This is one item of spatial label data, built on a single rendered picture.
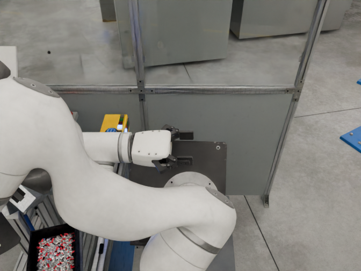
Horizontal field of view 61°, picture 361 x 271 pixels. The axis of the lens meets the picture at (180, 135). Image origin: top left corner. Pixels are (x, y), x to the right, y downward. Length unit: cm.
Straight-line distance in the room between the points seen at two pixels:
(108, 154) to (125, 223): 36
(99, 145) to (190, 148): 31
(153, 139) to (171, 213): 33
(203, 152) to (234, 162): 111
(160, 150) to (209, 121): 105
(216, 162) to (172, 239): 44
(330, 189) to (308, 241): 54
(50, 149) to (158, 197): 21
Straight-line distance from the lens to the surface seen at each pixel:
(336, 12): 520
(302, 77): 176
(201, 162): 98
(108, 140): 82
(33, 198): 123
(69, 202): 45
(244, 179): 222
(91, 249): 213
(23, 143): 40
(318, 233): 240
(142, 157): 79
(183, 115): 178
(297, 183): 263
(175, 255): 60
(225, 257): 109
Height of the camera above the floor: 190
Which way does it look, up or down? 42 degrees down
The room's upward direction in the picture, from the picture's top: straight up
